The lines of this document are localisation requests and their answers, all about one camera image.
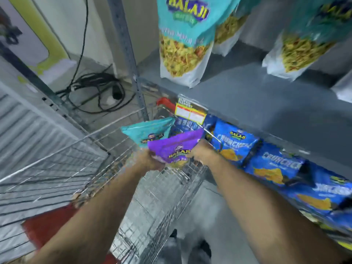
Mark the person's black shoes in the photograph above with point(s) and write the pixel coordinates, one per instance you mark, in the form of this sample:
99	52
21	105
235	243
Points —
198	250

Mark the black power adapter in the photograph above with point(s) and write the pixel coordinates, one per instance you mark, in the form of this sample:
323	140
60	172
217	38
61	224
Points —
117	92

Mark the person's right fingers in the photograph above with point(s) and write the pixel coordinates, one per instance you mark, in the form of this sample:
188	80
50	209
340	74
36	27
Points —
194	156

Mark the person's left hand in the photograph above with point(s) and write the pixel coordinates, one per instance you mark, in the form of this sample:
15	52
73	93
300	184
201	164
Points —
145	162

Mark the small teal snack packet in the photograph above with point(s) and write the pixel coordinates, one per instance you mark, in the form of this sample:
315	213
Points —
148	130

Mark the person's right forearm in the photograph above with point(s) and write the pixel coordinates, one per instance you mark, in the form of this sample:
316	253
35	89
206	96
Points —
269	217

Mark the large teal snack bag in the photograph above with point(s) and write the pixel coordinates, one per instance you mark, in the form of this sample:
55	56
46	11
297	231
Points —
229	30
305	43
184	41

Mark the red plastic cart flap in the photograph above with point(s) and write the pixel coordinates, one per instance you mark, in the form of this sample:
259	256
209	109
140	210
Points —
46	225

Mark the person's left forearm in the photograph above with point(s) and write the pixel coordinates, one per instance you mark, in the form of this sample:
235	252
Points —
93	217

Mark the yellow shelf price label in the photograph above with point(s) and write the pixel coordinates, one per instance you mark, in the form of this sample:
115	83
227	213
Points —
190	111

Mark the white ribbed metal panel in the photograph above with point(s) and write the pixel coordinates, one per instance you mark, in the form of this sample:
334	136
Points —
35	145

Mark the yellow snack packet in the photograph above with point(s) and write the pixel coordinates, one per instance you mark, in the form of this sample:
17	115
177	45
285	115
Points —
343	244

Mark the blue chips packet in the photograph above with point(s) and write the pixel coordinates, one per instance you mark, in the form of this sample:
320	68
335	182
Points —
341	218
187	125
321	192
236	141
275	164

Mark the grey metal shelf rack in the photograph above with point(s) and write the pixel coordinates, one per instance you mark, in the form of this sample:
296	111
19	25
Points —
247	90

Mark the purple snack packet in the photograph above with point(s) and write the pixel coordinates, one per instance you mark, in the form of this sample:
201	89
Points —
176	147

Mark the person's left fingers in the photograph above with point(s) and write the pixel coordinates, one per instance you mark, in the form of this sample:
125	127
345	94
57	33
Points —
158	164

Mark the person's right hand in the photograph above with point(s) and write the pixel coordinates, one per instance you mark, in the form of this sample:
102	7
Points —
205	153

